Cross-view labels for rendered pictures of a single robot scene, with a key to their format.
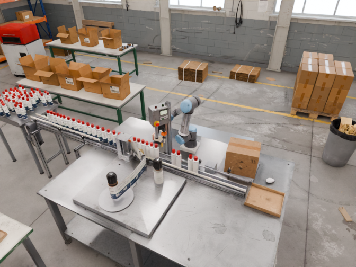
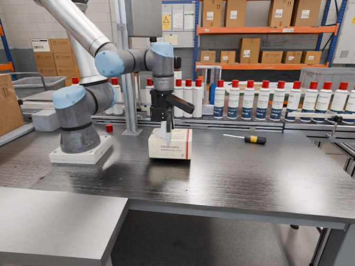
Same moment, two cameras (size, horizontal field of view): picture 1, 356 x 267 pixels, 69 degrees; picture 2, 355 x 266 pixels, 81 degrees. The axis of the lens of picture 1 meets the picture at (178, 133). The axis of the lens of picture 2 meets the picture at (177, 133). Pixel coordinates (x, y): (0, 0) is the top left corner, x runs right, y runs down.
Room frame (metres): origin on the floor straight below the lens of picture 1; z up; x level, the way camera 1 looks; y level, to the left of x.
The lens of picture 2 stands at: (3.18, -0.04, 1.24)
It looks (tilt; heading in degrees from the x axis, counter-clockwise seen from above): 22 degrees down; 160
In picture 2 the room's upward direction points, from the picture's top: straight up
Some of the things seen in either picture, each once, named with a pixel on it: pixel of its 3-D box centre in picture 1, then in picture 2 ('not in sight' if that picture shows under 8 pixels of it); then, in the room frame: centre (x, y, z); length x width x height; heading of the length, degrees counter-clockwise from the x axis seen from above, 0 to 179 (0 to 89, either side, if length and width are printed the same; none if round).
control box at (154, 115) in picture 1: (159, 115); (140, 13); (2.12, 0.18, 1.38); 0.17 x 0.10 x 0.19; 118
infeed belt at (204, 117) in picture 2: (166, 164); (132, 117); (2.00, 0.12, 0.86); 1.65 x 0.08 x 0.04; 62
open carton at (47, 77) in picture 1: (51, 72); not in sight; (4.26, 2.15, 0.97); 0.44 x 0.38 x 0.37; 160
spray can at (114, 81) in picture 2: (174, 157); (116, 96); (1.96, 0.04, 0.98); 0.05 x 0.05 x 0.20
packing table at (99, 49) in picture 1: (94, 60); not in sight; (6.50, 2.11, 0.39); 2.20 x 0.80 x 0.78; 65
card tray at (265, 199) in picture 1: (265, 198); not in sight; (1.54, -0.76, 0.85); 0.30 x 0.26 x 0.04; 62
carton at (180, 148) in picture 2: (160, 135); (171, 142); (2.46, 0.20, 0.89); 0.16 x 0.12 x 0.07; 65
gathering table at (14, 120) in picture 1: (32, 132); not in sight; (3.18, 2.17, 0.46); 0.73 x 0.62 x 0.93; 62
